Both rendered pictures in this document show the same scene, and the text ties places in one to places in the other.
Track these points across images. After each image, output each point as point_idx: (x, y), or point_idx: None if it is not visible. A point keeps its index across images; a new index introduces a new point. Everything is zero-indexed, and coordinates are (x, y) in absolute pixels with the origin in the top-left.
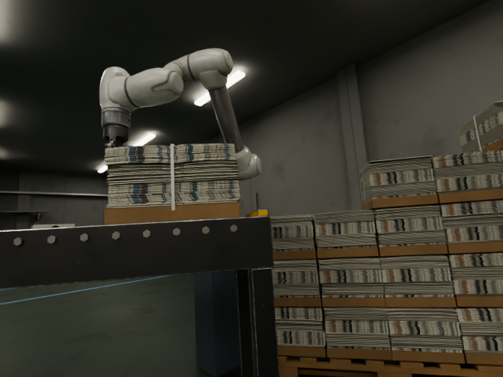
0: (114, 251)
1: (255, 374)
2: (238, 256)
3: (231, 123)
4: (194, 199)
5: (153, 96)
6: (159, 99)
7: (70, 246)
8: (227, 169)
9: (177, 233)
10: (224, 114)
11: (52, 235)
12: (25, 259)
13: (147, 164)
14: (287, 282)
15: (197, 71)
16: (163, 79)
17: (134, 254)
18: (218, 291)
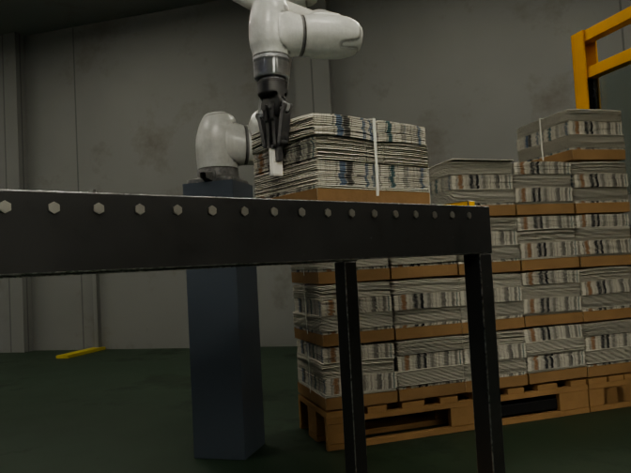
0: (394, 230)
1: (474, 350)
2: (471, 242)
3: None
4: (393, 185)
5: (336, 52)
6: (339, 55)
7: (364, 221)
8: (419, 155)
9: (436, 216)
10: None
11: (350, 208)
12: (333, 232)
13: (351, 138)
14: None
15: None
16: (356, 35)
17: (407, 234)
18: (243, 334)
